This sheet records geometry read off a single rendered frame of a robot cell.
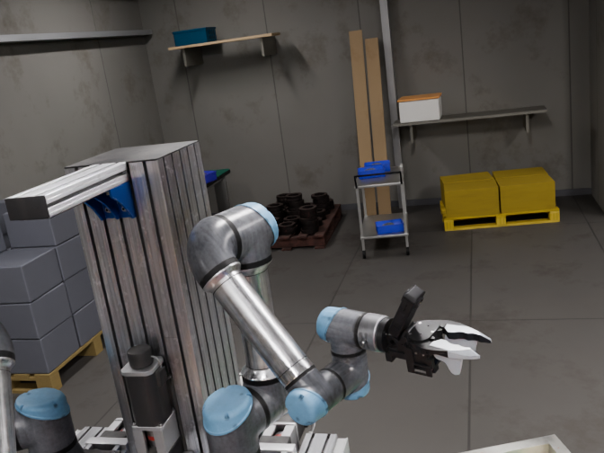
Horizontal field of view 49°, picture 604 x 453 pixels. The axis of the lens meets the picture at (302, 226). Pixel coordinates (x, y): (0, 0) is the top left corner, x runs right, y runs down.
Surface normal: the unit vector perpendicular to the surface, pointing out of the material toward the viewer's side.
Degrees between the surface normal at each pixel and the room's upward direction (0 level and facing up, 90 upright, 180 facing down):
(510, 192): 90
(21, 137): 90
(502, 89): 90
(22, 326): 90
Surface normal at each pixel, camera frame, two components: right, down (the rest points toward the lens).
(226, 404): -0.21, -0.91
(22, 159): 0.96, -0.06
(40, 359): -0.23, 0.29
